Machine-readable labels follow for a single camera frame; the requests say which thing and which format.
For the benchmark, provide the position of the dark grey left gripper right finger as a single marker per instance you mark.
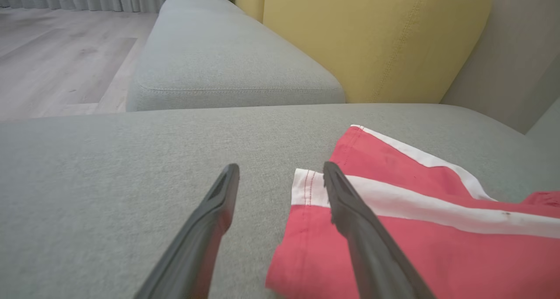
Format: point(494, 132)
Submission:
point(372, 255)

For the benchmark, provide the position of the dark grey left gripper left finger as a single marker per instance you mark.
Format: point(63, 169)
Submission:
point(197, 242)

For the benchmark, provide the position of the grey sofa seat cushion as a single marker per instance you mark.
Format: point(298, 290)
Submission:
point(109, 181)
point(218, 58)

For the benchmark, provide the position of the red and white garment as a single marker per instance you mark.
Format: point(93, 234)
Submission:
point(459, 264)

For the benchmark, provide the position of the wide yellow sofa back cushion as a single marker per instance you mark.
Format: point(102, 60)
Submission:
point(372, 36)

